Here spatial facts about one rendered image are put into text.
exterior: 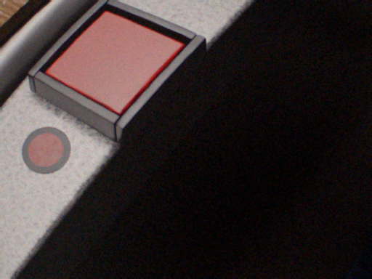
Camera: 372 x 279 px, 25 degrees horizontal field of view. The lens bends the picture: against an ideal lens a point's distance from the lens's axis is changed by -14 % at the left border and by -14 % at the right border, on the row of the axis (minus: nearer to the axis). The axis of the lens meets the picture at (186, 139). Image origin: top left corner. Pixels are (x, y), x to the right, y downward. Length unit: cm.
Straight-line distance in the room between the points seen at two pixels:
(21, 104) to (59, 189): 7
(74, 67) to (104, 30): 3
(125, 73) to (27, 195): 9
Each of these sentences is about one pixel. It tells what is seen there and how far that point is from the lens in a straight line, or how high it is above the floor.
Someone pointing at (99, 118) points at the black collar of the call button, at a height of 93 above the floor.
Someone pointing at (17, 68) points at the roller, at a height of 91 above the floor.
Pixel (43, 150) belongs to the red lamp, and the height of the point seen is 92.
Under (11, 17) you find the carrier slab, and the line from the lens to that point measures 55.
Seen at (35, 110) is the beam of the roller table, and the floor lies 91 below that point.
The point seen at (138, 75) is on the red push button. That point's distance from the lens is 50.
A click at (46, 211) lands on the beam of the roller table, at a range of 48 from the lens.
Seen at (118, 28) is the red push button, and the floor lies 93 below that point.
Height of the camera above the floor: 132
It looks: 54 degrees down
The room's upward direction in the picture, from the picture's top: 2 degrees counter-clockwise
